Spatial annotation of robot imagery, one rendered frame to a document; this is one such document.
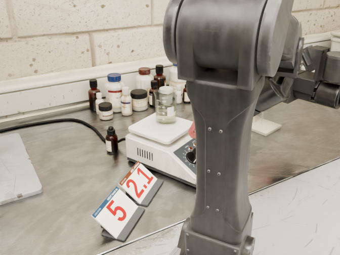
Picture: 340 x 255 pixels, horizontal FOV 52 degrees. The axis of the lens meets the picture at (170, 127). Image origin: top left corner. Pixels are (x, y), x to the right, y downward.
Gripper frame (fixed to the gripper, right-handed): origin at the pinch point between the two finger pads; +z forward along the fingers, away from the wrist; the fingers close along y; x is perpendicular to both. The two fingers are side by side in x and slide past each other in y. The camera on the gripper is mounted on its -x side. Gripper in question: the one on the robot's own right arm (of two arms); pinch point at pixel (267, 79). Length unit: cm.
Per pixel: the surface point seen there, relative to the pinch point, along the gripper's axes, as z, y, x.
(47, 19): 55, 35, -14
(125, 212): -5, 52, 13
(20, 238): 3, 68, 14
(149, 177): 1.0, 41.4, 12.8
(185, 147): -1.0, 32.3, 8.2
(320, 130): -12.3, -10.3, 14.6
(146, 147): 5.3, 38.3, 8.4
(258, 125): 0.5, 1.1, 13.6
